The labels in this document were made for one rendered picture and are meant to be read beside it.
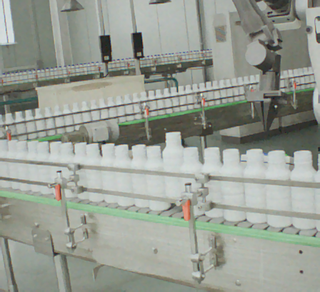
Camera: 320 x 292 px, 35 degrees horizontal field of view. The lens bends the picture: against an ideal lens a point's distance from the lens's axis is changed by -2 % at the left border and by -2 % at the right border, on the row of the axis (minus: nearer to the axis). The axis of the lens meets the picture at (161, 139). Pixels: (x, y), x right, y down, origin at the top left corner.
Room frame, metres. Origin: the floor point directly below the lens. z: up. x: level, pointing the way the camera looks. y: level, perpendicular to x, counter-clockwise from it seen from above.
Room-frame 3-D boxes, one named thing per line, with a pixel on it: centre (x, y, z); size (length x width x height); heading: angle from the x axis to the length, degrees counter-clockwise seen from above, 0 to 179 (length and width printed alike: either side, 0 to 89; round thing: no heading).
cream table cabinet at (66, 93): (5.91, 0.74, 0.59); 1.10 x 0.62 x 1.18; 122
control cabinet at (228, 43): (7.67, -1.34, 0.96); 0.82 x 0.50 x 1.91; 122
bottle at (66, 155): (1.53, 0.29, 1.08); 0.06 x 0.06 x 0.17
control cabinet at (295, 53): (8.14, -2.11, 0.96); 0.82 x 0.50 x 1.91; 122
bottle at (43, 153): (1.61, 0.38, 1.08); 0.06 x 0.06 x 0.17
